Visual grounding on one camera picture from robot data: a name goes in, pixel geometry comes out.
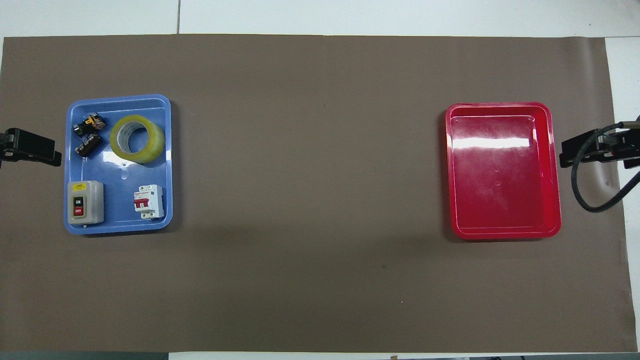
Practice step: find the blue plastic tray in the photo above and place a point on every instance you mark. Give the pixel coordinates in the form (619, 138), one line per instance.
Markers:
(120, 200)

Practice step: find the black yellow small component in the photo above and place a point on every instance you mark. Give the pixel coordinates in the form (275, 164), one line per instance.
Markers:
(90, 123)

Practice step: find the clear yellowish tape roll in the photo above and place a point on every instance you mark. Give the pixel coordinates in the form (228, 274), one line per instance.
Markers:
(151, 146)

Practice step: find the black brown small component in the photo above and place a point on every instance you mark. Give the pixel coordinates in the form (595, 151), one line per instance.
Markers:
(88, 145)

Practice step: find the red plastic tray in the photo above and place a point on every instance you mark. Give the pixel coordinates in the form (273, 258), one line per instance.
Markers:
(500, 190)

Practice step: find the grey on-off switch box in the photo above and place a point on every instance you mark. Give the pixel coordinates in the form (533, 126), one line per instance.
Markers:
(92, 200)

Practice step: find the white red circuit breaker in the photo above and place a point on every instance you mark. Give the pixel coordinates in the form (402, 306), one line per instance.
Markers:
(150, 201)

